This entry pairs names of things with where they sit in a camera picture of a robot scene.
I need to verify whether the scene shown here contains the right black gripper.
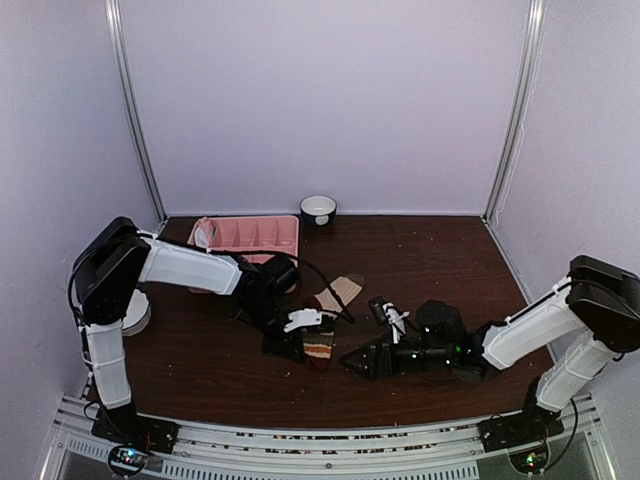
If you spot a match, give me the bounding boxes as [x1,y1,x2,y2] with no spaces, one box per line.
[339,332,454,383]

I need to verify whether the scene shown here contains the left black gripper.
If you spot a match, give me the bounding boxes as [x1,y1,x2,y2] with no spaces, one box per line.
[240,296,306,364]

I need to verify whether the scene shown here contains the beige striped ribbed sock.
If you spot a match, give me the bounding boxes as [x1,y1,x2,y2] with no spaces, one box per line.
[301,273,366,373]

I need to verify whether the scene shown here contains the pink sock with teal patches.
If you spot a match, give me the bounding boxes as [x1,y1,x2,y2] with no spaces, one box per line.
[192,217,219,249]

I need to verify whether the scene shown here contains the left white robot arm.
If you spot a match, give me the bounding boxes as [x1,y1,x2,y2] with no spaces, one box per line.
[68,217,305,444]

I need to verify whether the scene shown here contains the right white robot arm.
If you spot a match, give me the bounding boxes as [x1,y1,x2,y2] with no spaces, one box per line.
[340,255,639,442]

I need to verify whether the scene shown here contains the pink divided organizer tray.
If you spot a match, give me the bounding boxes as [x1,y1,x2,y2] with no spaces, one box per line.
[187,215,299,264]

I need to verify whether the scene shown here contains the black and white bowl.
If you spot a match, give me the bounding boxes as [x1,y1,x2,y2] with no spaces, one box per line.
[300,195,337,227]

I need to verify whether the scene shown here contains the white fluted bowl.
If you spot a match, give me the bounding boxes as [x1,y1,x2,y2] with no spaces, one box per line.
[122,289,151,337]

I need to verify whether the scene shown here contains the right round control board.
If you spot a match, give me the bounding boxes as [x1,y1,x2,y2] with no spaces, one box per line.
[508,445,551,475]

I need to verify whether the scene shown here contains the round control board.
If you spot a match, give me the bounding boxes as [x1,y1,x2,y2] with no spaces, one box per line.
[107,445,149,477]
[508,445,551,475]

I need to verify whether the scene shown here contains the left round control board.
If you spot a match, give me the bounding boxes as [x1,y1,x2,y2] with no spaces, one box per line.
[107,445,149,477]

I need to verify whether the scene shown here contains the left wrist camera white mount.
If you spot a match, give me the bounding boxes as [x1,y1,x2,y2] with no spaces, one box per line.
[283,308,337,333]

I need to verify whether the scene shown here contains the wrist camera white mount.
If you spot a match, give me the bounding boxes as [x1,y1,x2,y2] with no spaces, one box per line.
[368,296,409,345]
[283,308,337,333]

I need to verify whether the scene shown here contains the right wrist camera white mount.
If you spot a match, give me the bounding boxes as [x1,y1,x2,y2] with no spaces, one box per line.
[368,296,409,345]

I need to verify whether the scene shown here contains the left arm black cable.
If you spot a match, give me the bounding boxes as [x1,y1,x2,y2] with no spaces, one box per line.
[239,252,357,326]

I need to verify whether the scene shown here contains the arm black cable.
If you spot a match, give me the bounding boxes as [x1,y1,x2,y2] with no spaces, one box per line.
[542,394,579,471]
[239,252,357,326]

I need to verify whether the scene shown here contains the aluminium front rail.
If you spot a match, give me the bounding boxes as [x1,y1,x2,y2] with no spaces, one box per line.
[39,392,614,480]

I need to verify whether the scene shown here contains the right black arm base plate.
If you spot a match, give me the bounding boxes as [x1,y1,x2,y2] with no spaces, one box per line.
[477,411,565,452]

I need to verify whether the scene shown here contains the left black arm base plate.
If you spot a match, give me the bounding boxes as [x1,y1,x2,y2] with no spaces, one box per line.
[91,412,179,454]

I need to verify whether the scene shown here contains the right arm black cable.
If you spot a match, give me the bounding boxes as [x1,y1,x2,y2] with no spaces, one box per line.
[542,394,579,471]

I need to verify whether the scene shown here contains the right aluminium frame post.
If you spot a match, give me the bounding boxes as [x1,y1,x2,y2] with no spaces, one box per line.
[483,0,547,225]

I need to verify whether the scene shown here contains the aluminium frame post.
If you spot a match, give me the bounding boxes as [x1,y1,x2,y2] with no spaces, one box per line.
[104,0,168,227]
[483,0,547,225]

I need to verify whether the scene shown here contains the left aluminium frame post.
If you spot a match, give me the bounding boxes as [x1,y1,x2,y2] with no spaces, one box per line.
[104,0,168,227]

